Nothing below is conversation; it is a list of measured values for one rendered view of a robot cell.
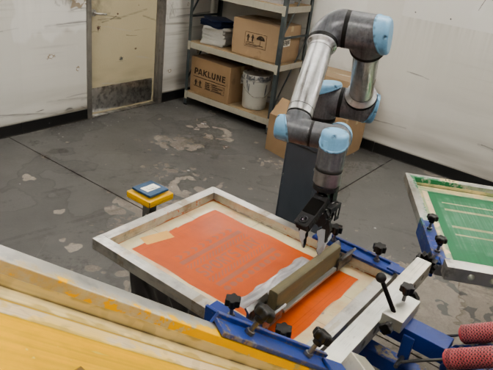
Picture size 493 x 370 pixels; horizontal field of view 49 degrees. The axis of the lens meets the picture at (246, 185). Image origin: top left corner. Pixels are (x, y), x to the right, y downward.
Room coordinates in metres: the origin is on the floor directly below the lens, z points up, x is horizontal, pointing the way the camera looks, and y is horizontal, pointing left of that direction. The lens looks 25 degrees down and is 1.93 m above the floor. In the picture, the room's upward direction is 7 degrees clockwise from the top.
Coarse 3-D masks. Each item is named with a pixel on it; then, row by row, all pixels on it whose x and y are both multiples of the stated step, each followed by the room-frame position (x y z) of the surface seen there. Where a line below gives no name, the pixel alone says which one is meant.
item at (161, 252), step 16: (176, 240) 1.55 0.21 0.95; (192, 240) 1.57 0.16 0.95; (160, 256) 1.45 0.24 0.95; (176, 272) 1.37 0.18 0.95; (192, 272) 1.38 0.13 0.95; (208, 288) 1.31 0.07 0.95; (240, 288) 1.33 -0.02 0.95; (304, 304) 1.30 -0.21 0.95; (288, 320) 1.21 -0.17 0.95; (304, 320) 1.22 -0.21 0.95
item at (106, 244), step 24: (216, 192) 1.88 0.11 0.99; (144, 216) 1.62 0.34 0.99; (168, 216) 1.67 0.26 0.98; (264, 216) 1.74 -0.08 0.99; (96, 240) 1.44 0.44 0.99; (120, 240) 1.49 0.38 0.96; (312, 240) 1.62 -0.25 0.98; (120, 264) 1.37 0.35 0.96; (144, 264) 1.34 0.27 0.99; (360, 264) 1.52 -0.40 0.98; (168, 288) 1.26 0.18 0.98; (360, 312) 1.27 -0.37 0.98; (336, 336) 1.15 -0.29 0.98
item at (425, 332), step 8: (416, 320) 1.18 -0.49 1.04; (408, 328) 1.14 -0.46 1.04; (416, 328) 1.14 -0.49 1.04; (424, 328) 1.15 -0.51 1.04; (432, 328) 1.15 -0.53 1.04; (392, 336) 1.15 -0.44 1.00; (400, 336) 1.14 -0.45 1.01; (416, 336) 1.12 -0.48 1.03; (424, 336) 1.11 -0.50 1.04; (432, 336) 1.12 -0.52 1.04; (440, 336) 1.12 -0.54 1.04; (448, 336) 1.13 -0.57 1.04; (416, 344) 1.11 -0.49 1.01; (424, 344) 1.10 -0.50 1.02; (432, 344) 1.09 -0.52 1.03; (440, 344) 1.09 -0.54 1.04; (448, 344) 1.09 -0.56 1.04; (424, 352) 1.10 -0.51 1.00; (432, 352) 1.09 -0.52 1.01; (440, 352) 1.08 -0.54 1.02
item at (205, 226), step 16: (192, 224) 1.67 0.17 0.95; (208, 224) 1.69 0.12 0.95; (224, 224) 1.70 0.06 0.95; (240, 224) 1.72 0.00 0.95; (272, 240) 1.63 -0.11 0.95; (288, 256) 1.54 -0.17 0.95; (304, 256) 1.56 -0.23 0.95; (272, 272) 1.44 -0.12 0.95; (336, 272) 1.48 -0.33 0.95; (320, 288) 1.39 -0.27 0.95; (336, 288) 1.40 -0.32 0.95; (320, 304) 1.31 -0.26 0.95
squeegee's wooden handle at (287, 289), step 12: (324, 252) 1.43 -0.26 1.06; (336, 252) 1.45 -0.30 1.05; (312, 264) 1.35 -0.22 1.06; (324, 264) 1.40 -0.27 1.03; (336, 264) 1.47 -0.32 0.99; (288, 276) 1.28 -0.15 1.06; (300, 276) 1.28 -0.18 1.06; (312, 276) 1.34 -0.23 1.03; (276, 288) 1.21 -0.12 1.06; (288, 288) 1.23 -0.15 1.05; (300, 288) 1.29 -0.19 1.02; (276, 300) 1.19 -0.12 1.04; (288, 300) 1.24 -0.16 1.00
